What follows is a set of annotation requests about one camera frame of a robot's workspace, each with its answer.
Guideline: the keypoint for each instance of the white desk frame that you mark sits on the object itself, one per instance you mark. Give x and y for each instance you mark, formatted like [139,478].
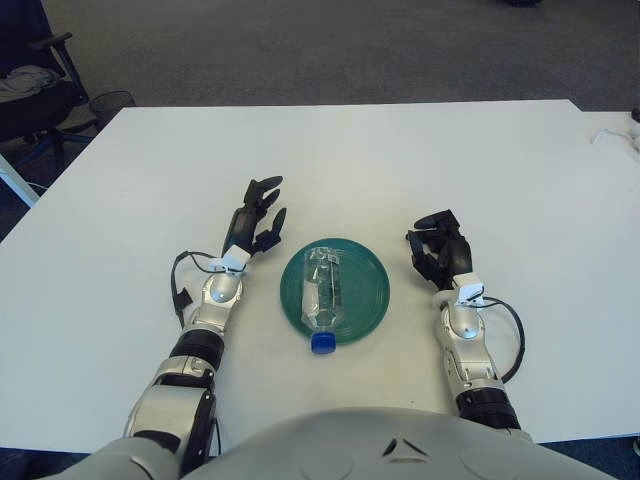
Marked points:
[17,182]

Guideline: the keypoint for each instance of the black office chair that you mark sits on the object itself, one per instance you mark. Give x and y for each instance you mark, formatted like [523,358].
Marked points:
[30,110]

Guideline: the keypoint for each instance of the grey robot torso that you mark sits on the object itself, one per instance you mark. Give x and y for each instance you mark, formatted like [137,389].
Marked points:
[350,445]

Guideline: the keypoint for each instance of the grey cloth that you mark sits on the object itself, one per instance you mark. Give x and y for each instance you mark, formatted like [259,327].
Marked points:
[25,80]

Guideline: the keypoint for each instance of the clear plastic bottle blue cap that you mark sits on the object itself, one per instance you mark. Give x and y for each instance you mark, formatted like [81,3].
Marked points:
[320,295]

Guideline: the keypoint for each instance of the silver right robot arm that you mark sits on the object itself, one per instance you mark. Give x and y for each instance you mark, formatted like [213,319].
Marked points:
[467,345]

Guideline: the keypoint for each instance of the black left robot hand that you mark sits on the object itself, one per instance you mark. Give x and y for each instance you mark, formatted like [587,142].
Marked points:
[242,227]

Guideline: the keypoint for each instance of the green round plate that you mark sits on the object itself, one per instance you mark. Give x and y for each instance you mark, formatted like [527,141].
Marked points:
[365,295]

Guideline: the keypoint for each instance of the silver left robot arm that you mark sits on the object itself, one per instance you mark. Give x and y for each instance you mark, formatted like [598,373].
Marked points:
[215,305]

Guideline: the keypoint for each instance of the black handheld screen device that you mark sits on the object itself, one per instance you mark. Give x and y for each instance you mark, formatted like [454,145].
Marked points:
[636,113]

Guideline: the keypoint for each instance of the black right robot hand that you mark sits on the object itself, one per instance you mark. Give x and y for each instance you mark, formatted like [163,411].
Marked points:
[457,255]

